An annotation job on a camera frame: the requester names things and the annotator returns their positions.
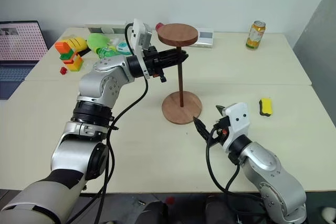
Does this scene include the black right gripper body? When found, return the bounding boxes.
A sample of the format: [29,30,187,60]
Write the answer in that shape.
[208,115,232,148]

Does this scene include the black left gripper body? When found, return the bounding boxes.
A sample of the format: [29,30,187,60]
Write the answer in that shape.
[143,46,169,84]

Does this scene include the wooden pole with round disc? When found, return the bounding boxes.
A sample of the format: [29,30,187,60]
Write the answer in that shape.
[157,23,199,108]

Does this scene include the round wooden base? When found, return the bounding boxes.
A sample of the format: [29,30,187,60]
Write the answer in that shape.
[161,90,203,125]

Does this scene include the teal round tape measure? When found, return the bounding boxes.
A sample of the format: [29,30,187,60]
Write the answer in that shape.
[116,41,130,52]

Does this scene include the white device with grey display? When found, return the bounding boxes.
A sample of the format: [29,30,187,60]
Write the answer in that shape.
[188,27,215,49]

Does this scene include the yellow and black sponge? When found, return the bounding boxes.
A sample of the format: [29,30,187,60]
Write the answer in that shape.
[258,98,275,117]

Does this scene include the clear green plastic bottle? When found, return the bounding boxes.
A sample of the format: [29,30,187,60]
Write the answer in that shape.
[97,46,124,59]

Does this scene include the green plastic toy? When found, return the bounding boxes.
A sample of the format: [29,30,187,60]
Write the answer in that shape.
[87,33,110,52]

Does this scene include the white power strip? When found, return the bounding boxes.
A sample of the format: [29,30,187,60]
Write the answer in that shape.
[84,21,127,35]

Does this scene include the orange yellow green block stack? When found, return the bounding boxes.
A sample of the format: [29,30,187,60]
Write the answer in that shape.
[62,55,85,72]

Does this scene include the yellow striped banana toy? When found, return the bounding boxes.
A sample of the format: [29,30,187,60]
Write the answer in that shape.
[62,37,88,52]

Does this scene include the yellow drink can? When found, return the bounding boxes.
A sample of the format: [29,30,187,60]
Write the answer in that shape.
[245,20,267,51]

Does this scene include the green building block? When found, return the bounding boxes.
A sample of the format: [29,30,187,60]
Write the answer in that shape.
[59,51,75,61]

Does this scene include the orange building block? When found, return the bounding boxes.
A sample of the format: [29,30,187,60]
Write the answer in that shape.
[55,40,71,55]

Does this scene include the open laptop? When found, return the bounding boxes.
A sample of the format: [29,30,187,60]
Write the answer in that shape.
[0,20,49,101]

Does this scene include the white rounded floor object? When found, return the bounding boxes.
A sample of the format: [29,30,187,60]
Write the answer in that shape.
[322,207,336,222]

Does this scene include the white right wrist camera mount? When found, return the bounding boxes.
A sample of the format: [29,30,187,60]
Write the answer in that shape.
[222,102,250,149]

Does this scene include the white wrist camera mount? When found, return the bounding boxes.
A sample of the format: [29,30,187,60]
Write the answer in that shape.
[222,102,250,149]
[130,18,153,79]

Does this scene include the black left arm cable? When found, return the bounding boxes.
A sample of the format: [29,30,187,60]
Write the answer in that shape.
[67,22,149,224]

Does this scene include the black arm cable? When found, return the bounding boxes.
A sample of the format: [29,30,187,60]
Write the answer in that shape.
[205,126,266,209]
[67,22,149,224]

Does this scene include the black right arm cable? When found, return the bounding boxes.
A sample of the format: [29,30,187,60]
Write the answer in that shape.
[205,126,266,209]

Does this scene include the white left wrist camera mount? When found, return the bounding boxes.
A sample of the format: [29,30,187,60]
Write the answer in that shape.
[130,18,153,79]

